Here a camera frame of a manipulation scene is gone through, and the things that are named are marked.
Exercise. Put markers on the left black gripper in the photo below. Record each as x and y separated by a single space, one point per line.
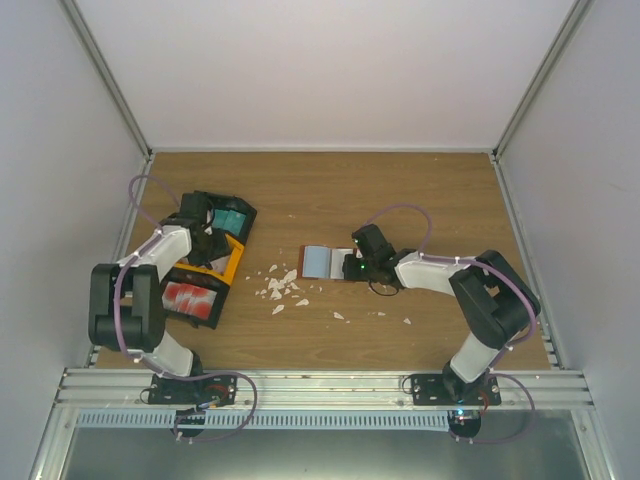
222 250

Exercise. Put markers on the grey slotted cable duct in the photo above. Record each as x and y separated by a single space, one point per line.
278 419

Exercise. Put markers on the black bin with red cards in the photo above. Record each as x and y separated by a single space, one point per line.
214 318

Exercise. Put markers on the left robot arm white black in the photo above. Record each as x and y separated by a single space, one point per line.
126 310

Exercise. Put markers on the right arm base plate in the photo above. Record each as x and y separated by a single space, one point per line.
437 389

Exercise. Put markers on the black bin with teal cards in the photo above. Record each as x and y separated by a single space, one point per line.
204 203

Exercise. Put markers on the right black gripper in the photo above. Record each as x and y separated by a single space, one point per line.
349 271

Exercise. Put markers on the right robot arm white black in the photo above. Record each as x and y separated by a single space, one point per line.
499 308

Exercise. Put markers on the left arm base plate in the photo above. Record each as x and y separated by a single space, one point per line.
215 391

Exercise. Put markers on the aluminium front rail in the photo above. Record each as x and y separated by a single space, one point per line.
327 390

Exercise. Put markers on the orange bin with white cards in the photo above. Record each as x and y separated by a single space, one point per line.
230 265

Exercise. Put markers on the red cards stack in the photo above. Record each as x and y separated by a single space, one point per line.
189 300

